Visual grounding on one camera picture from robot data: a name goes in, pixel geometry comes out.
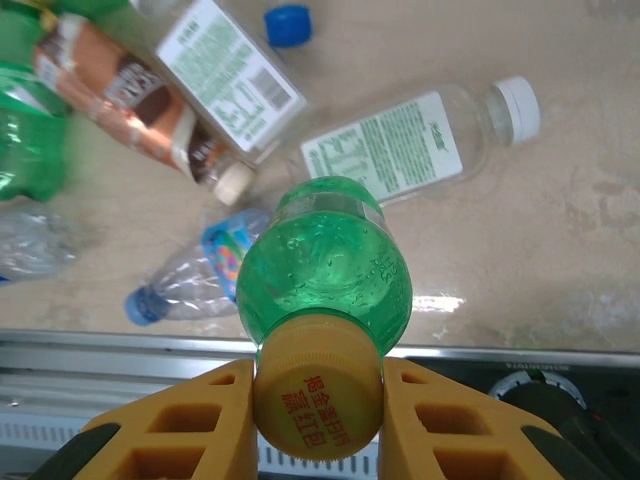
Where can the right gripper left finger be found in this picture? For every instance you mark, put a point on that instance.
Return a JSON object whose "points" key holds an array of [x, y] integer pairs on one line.
{"points": [[235, 425]]}

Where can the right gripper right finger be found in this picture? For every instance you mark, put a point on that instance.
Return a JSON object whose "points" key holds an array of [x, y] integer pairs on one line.
{"points": [[400, 425]]}

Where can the short green bottle yellow cap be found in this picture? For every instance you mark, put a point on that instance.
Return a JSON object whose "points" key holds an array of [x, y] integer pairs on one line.
{"points": [[325, 260]]}

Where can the clear bottle green-white label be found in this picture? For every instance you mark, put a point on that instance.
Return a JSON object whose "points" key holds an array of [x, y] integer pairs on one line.
{"points": [[225, 75], [390, 145]]}

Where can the brown chocolate drink bottle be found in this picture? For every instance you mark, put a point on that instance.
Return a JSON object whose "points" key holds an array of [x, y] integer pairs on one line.
{"points": [[125, 100]]}

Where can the small Pepsi bottle blue cap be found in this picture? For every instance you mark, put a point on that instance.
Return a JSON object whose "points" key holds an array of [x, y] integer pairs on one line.
{"points": [[287, 25]]}

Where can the green plastic bottle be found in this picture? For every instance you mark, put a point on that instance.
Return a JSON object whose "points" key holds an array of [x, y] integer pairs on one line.
{"points": [[100, 5]]}

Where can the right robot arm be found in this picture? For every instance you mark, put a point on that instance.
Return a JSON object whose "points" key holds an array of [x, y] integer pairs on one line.
{"points": [[575, 415]]}

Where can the clear bottle colourful label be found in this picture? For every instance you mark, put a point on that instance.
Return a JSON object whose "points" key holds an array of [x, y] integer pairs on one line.
{"points": [[220, 250]]}

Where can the long Pepsi bottle blue cap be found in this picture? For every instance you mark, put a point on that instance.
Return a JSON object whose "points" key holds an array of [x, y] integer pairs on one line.
{"points": [[30, 245]]}

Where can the tall green soda bottle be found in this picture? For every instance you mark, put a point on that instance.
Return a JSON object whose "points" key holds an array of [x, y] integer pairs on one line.
{"points": [[30, 140]]}

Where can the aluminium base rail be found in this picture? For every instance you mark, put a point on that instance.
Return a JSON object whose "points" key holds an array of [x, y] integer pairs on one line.
{"points": [[100, 370]]}

